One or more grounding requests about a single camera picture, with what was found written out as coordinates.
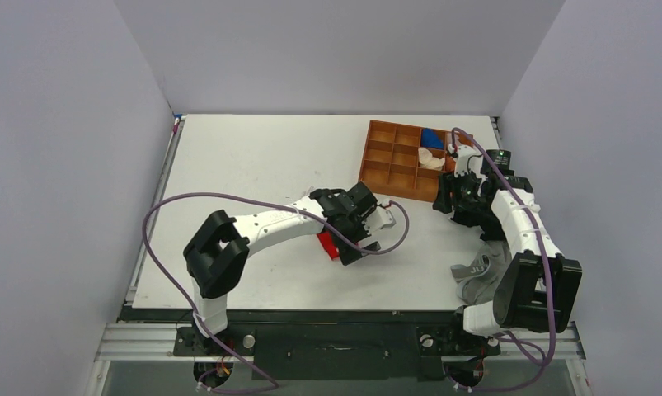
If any red underwear white trim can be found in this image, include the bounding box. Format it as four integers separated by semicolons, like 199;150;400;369
317;231;340;260

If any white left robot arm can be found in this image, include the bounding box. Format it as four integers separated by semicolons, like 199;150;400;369
183;182;396;355

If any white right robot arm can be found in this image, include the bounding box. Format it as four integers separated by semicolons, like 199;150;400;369
433;145;582;352

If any black underwear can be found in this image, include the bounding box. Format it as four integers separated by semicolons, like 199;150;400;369
452;210;506;242

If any cream rolled underwear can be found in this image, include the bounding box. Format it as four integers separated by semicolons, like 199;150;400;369
417;148;445;171

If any blue rolled underwear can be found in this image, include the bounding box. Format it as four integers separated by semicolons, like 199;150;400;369
420;128;445;150

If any grey underwear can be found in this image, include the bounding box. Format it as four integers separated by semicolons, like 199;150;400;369
450;241;511;305

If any wooden compartment tray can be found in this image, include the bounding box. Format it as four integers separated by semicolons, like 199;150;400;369
359;120;454;202

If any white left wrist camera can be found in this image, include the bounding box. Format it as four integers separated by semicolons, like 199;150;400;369
365;206;396;232

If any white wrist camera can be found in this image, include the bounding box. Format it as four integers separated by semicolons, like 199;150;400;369
365;206;396;232
448;144;482;177

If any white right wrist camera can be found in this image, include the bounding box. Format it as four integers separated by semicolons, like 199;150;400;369
448;144;482;177

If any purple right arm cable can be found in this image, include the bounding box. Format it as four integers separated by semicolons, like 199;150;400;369
450;127;558;393

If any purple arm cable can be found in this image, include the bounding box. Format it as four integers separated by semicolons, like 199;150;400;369
141;191;411;394
450;127;558;393

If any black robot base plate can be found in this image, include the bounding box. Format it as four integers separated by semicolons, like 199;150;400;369
118;306;511;386

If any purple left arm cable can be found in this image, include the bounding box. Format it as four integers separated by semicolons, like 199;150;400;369
141;191;411;394

